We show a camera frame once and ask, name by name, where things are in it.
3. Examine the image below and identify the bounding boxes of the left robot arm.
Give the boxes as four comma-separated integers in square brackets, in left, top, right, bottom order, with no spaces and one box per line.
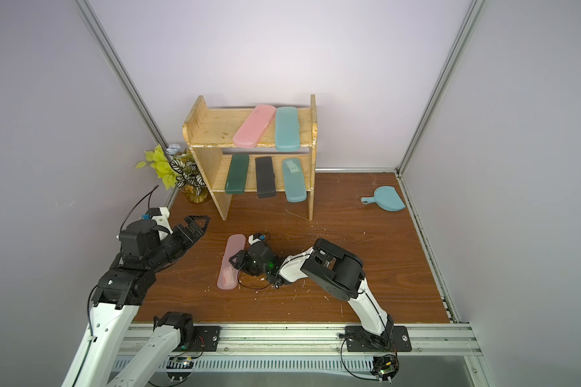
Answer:
[63,207,210,386]

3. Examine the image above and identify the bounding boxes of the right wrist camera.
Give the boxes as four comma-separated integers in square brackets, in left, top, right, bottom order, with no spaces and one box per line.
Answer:
[248,233,269,245]

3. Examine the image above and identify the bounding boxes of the teal pencil case lower shelf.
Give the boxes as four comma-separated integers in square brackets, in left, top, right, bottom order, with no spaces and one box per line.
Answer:
[282,158,308,203]

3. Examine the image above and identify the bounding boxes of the light pink pencil case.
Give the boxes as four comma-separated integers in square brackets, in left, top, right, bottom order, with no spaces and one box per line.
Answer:
[217,234,246,290]

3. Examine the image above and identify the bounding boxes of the right circuit board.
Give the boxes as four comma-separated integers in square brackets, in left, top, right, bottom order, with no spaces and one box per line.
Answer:
[371,354,400,384]

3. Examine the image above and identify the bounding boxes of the black pencil case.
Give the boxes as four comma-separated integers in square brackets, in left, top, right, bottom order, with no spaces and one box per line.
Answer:
[255,156,277,198]

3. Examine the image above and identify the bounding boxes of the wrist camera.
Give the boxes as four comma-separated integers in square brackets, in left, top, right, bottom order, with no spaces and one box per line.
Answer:
[142,207,172,240]
[248,233,269,245]

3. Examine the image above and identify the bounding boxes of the wooden two-tier shelf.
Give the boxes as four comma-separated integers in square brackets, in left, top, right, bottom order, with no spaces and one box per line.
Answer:
[182,94,318,220]

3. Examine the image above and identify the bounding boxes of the left circuit board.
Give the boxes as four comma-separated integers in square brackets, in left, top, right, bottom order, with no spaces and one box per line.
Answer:
[166,356,195,386]

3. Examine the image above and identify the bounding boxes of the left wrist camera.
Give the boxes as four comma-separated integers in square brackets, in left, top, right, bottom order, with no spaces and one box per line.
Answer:
[142,207,172,240]

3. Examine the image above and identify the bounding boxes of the potted plant in glass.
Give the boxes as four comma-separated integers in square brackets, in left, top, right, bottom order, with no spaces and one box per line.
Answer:
[135,144,211,204]

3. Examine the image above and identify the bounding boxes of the circuit board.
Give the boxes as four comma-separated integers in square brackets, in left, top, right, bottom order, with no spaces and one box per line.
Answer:
[166,356,195,386]
[371,354,400,384]

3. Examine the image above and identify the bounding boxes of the aluminium rail frame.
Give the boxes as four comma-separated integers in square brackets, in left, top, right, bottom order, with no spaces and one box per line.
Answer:
[72,321,497,387]

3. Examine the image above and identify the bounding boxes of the dark green pencil case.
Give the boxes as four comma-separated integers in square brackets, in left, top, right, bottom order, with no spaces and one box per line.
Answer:
[224,153,250,194]

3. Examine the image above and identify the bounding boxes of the teal pencil case upper shelf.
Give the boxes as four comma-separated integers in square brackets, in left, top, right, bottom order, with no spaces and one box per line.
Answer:
[274,106,300,153]

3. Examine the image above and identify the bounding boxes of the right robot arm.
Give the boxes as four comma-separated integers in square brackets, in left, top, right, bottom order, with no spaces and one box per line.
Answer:
[229,238,395,352]

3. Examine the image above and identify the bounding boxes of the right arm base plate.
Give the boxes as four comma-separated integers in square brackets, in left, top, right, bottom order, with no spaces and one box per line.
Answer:
[338,325,413,352]

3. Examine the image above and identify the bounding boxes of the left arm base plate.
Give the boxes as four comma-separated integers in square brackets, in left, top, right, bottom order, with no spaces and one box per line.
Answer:
[175,325,222,352]

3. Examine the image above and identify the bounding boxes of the teal pencil case shelf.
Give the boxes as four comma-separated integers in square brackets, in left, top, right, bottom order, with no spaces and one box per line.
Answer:
[282,158,308,203]
[274,106,300,153]

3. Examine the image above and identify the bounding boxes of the teal dustpan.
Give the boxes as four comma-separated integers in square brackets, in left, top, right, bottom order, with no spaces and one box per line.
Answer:
[361,185,406,212]

